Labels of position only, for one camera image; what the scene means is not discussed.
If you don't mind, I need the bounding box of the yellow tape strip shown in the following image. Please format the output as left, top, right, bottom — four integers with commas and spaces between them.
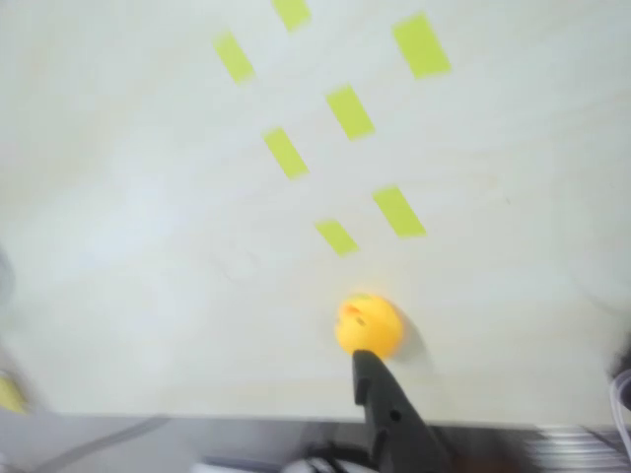
270, 0, 313, 34
324, 82, 377, 143
372, 184, 428, 241
261, 126, 311, 181
212, 29, 256, 88
314, 219, 360, 259
391, 12, 454, 81

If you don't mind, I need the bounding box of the aluminium profile rail stack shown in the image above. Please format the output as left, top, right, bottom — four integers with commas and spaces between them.
531, 426, 631, 473

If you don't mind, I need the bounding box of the yellow rubber duck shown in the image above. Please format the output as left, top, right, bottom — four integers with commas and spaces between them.
333, 293, 405, 359

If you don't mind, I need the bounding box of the black camera cable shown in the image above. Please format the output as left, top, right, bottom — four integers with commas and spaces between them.
305, 440, 376, 473

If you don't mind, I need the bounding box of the white red servo wire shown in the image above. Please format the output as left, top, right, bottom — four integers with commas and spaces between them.
609, 372, 631, 430

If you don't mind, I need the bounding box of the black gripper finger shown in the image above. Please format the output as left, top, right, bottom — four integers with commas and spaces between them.
351, 348, 456, 473

